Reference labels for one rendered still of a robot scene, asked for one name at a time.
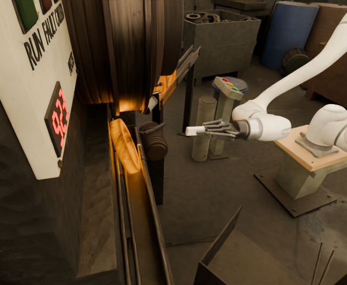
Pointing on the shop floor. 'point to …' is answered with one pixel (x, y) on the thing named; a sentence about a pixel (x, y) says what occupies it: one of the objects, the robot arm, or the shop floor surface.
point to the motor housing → (155, 158)
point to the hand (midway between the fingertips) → (195, 130)
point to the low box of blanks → (341, 80)
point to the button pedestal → (217, 150)
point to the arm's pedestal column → (295, 188)
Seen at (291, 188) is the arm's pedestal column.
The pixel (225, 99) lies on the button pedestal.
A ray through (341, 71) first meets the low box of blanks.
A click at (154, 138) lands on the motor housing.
